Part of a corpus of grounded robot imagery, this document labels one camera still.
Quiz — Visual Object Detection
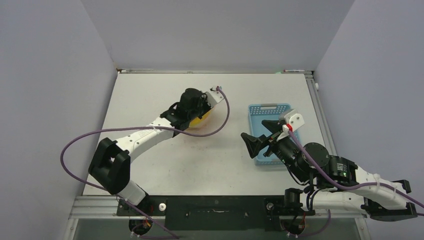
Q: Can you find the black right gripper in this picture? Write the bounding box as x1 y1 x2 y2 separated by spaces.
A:
240 119 307 182

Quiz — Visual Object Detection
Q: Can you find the yellow lemon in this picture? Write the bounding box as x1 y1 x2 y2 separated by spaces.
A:
189 110 213 128

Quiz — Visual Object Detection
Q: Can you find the clear zip top bag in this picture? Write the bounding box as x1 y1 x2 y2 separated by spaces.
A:
188 107 216 129

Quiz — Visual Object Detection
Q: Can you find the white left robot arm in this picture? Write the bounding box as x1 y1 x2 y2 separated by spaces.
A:
88 88 224 215

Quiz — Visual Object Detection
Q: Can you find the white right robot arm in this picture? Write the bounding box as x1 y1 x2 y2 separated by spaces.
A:
240 120 420 222

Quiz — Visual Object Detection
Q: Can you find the light blue plastic basket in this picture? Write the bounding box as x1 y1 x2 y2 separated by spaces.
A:
248 104 293 165

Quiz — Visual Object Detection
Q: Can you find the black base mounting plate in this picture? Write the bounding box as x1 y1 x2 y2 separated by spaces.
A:
116 196 316 232

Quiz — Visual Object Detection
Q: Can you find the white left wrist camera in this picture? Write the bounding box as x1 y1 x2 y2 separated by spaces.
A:
205 86 224 108

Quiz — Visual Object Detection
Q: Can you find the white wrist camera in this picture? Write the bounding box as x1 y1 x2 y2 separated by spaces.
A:
278 109 305 133
205 86 224 108

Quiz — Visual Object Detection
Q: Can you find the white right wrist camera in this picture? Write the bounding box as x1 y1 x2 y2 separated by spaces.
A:
278 109 305 133

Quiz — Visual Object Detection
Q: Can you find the aluminium right frame rail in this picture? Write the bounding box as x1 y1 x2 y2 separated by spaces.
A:
304 71 338 156

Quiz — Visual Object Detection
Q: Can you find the aluminium frame rail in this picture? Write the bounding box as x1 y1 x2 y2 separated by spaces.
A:
304 71 338 156
69 195 364 220

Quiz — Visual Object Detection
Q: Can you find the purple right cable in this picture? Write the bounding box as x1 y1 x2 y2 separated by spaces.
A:
287 129 424 239

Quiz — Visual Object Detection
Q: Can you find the purple cable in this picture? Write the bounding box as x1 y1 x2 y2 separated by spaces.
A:
287 129 424 239
60 86 231 240

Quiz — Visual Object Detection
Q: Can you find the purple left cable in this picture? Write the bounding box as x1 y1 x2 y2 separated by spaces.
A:
60 86 231 240

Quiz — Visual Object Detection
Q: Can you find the aluminium front frame rail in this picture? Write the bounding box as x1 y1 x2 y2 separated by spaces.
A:
69 195 364 220

